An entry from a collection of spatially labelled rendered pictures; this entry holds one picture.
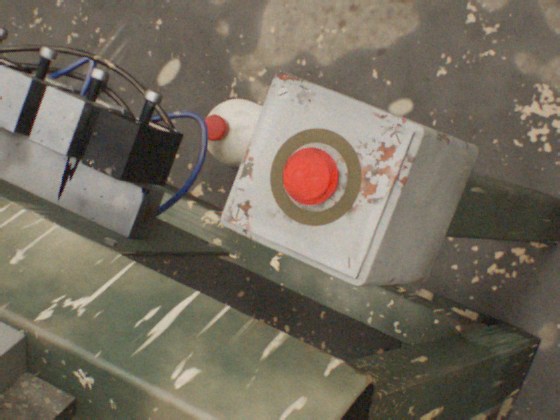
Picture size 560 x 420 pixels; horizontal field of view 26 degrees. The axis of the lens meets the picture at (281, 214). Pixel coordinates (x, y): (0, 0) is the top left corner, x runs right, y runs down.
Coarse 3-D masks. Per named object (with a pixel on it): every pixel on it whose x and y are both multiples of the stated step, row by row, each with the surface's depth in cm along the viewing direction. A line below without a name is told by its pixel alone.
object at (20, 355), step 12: (0, 324) 96; (0, 336) 95; (12, 336) 95; (24, 336) 96; (0, 348) 94; (12, 348) 95; (24, 348) 96; (0, 360) 94; (12, 360) 95; (24, 360) 97; (0, 372) 95; (12, 372) 96; (24, 372) 98; (0, 384) 95
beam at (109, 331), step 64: (0, 256) 102; (64, 256) 102; (0, 320) 97; (64, 320) 96; (128, 320) 97; (192, 320) 98; (256, 320) 98; (64, 384) 96; (128, 384) 92; (192, 384) 92; (256, 384) 92; (320, 384) 93
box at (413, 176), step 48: (288, 96) 85; (336, 96) 84; (384, 144) 82; (432, 144) 84; (240, 192) 86; (336, 192) 83; (384, 192) 82; (432, 192) 89; (288, 240) 85; (336, 240) 83; (384, 240) 83; (432, 240) 95
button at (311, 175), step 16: (288, 160) 84; (304, 160) 83; (320, 160) 82; (288, 176) 83; (304, 176) 83; (320, 176) 82; (336, 176) 82; (288, 192) 84; (304, 192) 83; (320, 192) 82
